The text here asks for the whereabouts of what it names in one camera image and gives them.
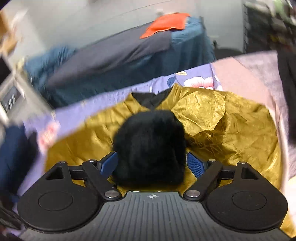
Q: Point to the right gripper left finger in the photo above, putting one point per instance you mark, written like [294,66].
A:
[98,172]

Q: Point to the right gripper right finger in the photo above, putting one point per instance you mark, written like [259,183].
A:
[207,177]

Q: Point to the gold satin jacket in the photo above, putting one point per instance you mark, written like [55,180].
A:
[218,125]

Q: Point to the purple floral bed sheet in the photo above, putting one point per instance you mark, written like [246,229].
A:
[70,117]

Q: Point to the navy blue folded garment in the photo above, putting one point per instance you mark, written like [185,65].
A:
[18,152]

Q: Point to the teal covered bed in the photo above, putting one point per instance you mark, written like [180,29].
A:
[190,47]

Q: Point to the pink grey blanket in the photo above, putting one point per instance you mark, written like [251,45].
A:
[256,77]

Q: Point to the black garment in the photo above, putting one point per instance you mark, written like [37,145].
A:
[287,71]

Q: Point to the orange cloth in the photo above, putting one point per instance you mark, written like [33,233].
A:
[175,21]

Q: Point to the black wire shelf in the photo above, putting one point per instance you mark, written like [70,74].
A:
[268,25]

